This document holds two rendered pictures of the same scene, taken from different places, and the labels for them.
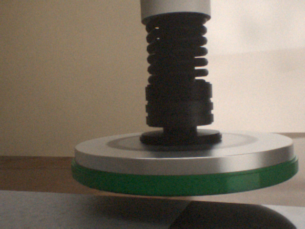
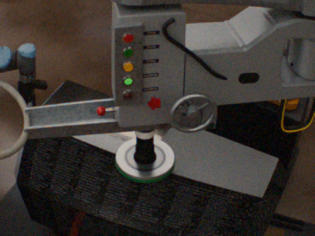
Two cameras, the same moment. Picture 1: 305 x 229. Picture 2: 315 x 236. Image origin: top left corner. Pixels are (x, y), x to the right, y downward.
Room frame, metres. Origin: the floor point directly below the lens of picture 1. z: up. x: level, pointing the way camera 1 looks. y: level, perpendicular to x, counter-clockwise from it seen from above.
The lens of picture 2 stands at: (1.60, 0.11, 2.14)
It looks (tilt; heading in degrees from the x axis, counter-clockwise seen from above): 40 degrees down; 185
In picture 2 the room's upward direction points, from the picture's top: 1 degrees clockwise
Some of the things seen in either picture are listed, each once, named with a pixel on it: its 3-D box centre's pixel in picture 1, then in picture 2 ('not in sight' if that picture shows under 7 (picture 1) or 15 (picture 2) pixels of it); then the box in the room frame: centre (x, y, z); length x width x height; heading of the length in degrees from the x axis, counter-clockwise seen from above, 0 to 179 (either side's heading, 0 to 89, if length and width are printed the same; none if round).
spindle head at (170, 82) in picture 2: not in sight; (171, 53); (0.33, 0.05, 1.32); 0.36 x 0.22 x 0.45; 106
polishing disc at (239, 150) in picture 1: (180, 145); (145, 158); (0.35, -0.03, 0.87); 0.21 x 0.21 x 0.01
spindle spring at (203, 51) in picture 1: (177, 45); (145, 137); (0.35, -0.03, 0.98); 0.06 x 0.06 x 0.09
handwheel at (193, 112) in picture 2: not in sight; (190, 105); (0.43, 0.12, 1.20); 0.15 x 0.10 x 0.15; 106
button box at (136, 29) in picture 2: not in sight; (127, 64); (0.48, -0.06, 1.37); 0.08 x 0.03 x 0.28; 106
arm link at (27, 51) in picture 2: not in sight; (26, 58); (0.14, -0.57, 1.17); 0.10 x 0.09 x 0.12; 112
